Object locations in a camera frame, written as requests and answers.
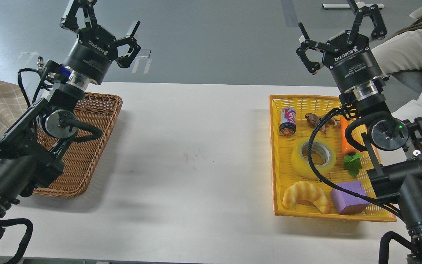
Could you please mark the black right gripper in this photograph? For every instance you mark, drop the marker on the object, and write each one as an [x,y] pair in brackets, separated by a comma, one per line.
[352,64]

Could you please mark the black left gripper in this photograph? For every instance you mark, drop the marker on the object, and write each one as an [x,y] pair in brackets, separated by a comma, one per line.
[90,53]

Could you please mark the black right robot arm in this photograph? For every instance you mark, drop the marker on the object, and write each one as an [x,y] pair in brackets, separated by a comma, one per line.
[394,146]

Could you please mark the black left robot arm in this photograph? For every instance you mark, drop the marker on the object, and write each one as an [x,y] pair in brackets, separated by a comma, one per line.
[31,150]

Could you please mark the white floor bar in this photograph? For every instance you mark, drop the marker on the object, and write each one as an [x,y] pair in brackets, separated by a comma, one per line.
[339,6]

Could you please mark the brown toy lion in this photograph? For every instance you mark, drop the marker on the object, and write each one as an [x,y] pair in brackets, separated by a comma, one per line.
[314,120]

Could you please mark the small drink can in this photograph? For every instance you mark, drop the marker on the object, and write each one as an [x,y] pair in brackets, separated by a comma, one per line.
[287,125]

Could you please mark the orange toy carrot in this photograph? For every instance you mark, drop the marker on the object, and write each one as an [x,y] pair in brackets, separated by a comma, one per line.
[351,156]

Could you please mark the brown wicker basket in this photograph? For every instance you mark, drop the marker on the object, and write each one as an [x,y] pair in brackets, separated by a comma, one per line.
[81,159]

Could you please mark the yellow plastic basket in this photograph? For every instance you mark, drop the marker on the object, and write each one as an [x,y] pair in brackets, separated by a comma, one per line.
[290,165]

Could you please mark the toy croissant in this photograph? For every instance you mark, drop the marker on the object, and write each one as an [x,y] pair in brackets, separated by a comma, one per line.
[306,191]

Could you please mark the purple foam block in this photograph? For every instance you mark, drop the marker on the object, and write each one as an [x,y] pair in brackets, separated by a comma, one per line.
[347,203]

